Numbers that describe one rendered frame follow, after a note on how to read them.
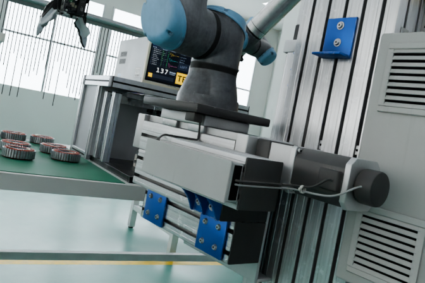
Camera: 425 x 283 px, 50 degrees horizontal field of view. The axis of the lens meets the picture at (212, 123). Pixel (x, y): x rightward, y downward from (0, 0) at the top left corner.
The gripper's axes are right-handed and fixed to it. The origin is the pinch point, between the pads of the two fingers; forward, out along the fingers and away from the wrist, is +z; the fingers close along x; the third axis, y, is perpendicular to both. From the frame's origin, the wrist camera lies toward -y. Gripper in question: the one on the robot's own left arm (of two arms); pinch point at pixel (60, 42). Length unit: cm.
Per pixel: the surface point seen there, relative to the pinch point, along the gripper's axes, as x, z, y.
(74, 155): 25, 37, -32
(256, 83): 637, -91, -583
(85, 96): 41, 14, -71
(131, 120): 53, 20, -44
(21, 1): 84, -74, -376
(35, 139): 26, 38, -82
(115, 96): 35.9, 11.9, -29.6
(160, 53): 54, -10, -32
